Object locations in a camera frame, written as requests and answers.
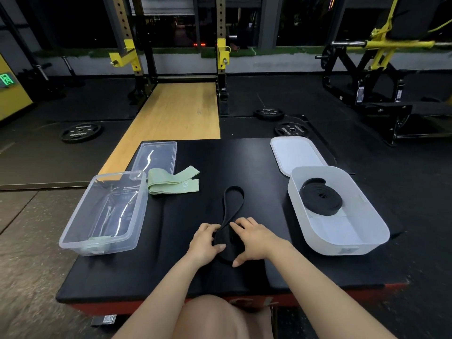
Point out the person's left hand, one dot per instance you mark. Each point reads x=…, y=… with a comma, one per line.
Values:
x=203, y=245

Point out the person's right hand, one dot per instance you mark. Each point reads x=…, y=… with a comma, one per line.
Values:
x=261, y=243

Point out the thin black resistance band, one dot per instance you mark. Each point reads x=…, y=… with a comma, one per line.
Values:
x=226, y=211

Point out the light green resistance band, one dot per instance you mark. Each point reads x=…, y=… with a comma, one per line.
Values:
x=173, y=188
x=164, y=175
x=99, y=238

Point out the wide black resistance band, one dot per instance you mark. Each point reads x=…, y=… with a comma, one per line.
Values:
x=320, y=196

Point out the white plastic bin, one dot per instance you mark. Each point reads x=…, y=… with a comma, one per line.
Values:
x=367, y=233

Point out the clear plastic container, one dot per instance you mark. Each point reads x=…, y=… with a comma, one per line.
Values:
x=99, y=215

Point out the person's left forearm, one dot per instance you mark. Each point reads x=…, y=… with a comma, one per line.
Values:
x=159, y=307

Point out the person's right forearm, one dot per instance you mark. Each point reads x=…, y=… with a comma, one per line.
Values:
x=328, y=300

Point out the person's left leg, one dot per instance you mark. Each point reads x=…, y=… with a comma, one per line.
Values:
x=212, y=319

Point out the black plyo platform red side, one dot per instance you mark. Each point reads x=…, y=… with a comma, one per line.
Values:
x=169, y=271

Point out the white plastic lid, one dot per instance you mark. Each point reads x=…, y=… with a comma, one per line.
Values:
x=297, y=155

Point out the clear plastic lid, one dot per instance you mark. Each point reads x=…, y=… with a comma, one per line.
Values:
x=153, y=158

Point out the black weight plate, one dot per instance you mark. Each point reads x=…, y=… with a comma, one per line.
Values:
x=269, y=114
x=81, y=133
x=292, y=129

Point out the wooden lifting platform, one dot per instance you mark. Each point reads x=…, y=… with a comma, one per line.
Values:
x=169, y=112

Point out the yellow black squat rack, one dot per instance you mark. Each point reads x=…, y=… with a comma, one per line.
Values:
x=221, y=63

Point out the yellow black exercise machine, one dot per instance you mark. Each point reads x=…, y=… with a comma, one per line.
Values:
x=370, y=74

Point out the black upright bar holder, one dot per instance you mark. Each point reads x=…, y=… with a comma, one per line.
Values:
x=70, y=67

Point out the grey window blind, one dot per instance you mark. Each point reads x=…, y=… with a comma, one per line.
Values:
x=162, y=6

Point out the green exit sign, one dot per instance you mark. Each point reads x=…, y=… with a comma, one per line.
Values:
x=6, y=81

